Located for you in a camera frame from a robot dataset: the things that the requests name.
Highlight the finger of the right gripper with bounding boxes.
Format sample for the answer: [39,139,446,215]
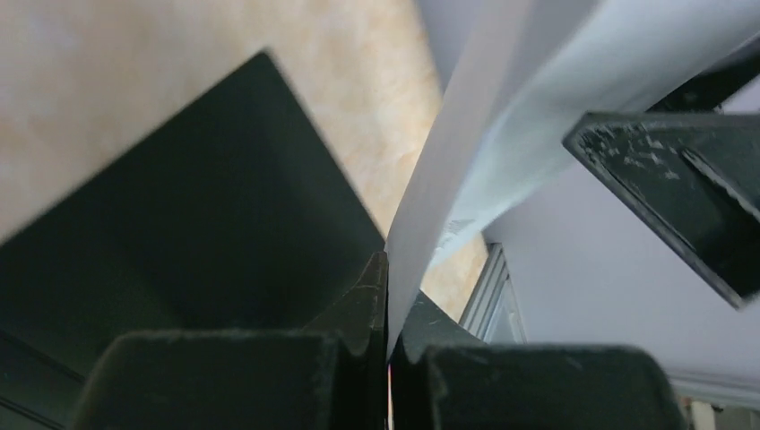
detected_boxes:
[563,113,759,309]

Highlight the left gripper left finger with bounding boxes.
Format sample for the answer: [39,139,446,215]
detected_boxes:
[71,252,388,429]

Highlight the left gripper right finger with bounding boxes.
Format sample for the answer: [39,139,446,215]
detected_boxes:
[391,294,687,429]

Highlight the teal black file folder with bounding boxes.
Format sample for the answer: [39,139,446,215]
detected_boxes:
[1,52,384,429]

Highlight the printed paper sheet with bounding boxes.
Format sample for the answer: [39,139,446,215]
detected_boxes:
[386,1,759,348]

